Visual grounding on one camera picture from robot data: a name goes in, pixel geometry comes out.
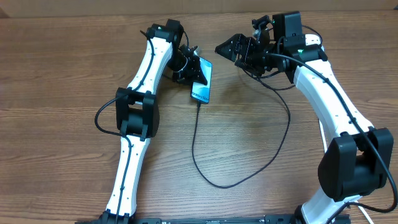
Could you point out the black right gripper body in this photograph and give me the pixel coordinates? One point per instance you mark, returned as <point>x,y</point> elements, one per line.
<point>255,57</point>

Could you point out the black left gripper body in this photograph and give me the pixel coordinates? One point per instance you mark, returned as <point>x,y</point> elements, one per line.
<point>183,69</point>

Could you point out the blue screen smartphone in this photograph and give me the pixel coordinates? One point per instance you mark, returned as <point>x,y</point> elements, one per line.
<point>201,92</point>

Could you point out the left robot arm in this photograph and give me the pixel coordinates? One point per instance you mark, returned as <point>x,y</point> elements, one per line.
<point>137,110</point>

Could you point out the white power strip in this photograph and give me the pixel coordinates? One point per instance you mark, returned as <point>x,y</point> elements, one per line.
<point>311,39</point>

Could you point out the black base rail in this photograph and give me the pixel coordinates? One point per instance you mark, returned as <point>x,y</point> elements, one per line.
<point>267,219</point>

